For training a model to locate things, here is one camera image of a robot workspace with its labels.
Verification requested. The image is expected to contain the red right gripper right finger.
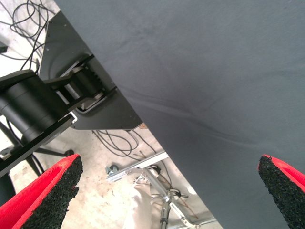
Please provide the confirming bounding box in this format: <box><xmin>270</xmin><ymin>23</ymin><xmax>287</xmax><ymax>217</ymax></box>
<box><xmin>256</xmin><ymin>154</ymin><xmax>305</xmax><ymax>229</ymax></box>

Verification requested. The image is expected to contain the dark grey table cloth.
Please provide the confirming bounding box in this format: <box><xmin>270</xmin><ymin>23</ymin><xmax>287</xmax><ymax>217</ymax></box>
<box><xmin>54</xmin><ymin>0</ymin><xmax>305</xmax><ymax>229</ymax></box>

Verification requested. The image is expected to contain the metal folding stand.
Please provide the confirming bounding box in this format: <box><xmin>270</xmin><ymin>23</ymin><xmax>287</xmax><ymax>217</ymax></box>
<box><xmin>133</xmin><ymin>167</ymin><xmax>215</xmax><ymax>229</ymax></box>

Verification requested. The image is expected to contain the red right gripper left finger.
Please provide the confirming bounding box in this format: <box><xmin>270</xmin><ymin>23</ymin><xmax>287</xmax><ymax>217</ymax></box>
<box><xmin>0</xmin><ymin>154</ymin><xmax>83</xmax><ymax>229</ymax></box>

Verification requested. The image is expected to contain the black floor cable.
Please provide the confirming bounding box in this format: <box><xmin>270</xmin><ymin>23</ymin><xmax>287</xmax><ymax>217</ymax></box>
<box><xmin>92</xmin><ymin>130</ymin><xmax>165</xmax><ymax>158</ymax></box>
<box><xmin>0</xmin><ymin>0</ymin><xmax>57</xmax><ymax>72</ymax></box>

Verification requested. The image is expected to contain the dark grey base panel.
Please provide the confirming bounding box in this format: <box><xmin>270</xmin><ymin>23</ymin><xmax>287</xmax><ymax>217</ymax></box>
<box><xmin>39</xmin><ymin>10</ymin><xmax>143</xmax><ymax>131</ymax></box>

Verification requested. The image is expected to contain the black robot torso frame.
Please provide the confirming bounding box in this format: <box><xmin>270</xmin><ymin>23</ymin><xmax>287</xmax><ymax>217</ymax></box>
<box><xmin>0</xmin><ymin>54</ymin><xmax>119</xmax><ymax>178</ymax></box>

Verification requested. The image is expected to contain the aluminium profile bar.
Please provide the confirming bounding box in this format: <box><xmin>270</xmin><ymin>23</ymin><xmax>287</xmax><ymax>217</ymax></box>
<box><xmin>106</xmin><ymin>151</ymin><xmax>170</xmax><ymax>183</ymax></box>

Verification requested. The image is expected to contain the black chair base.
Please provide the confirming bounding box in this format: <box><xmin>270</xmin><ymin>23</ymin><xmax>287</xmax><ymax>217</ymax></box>
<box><xmin>0</xmin><ymin>120</ymin><xmax>74</xmax><ymax>206</ymax></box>

